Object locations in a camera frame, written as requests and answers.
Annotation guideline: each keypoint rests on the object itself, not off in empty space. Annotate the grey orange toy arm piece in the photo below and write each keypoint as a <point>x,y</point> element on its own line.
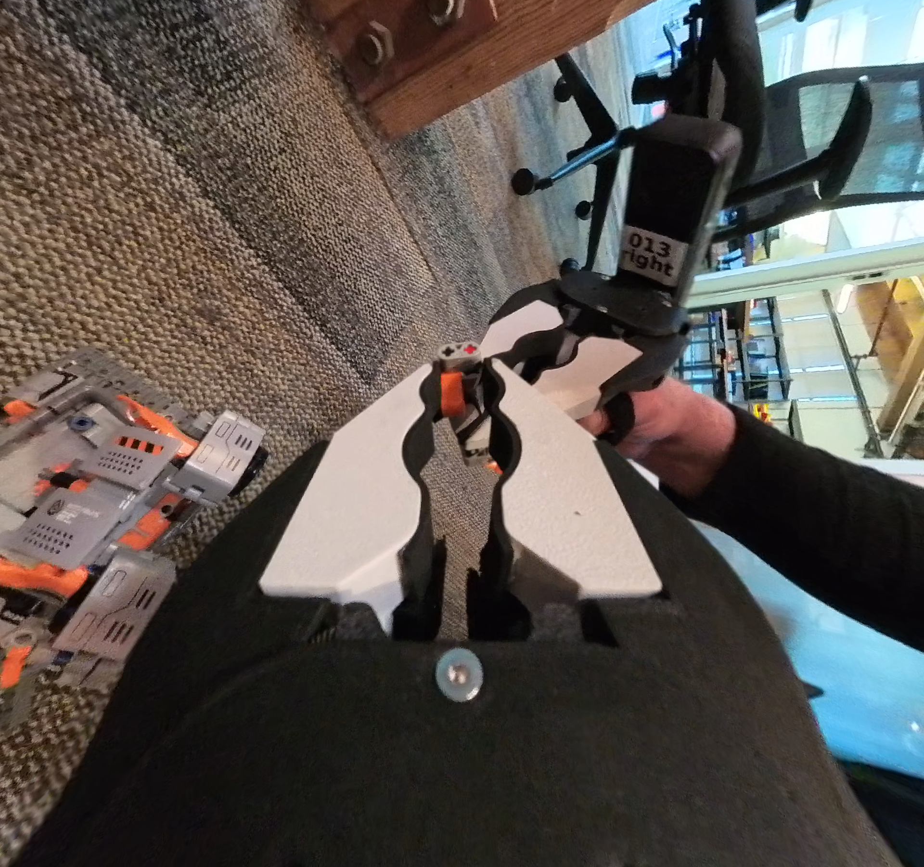
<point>465,405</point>

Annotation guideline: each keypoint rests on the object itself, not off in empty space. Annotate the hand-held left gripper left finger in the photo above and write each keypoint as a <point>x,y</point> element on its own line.
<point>340,521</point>

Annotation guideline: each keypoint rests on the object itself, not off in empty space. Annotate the wooden beam with bolts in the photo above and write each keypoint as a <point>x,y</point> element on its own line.
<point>477,15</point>

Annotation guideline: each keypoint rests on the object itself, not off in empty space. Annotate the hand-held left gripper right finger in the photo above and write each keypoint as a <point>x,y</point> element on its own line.
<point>585,521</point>

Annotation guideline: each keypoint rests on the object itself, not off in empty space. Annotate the tracked building-block toy robot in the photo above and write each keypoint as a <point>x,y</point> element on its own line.
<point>116,506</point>

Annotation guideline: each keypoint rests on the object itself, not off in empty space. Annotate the black mesh office chair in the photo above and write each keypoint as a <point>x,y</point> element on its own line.
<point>780,116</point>

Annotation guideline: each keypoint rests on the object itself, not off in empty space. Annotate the person's right forearm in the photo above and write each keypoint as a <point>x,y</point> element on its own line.
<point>823,521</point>

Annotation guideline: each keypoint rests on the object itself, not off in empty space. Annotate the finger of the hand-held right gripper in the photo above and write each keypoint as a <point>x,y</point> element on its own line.
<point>592,376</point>
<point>527,333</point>

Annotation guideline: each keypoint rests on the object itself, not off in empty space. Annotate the person's right hand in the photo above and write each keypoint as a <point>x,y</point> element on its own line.
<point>679,441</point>

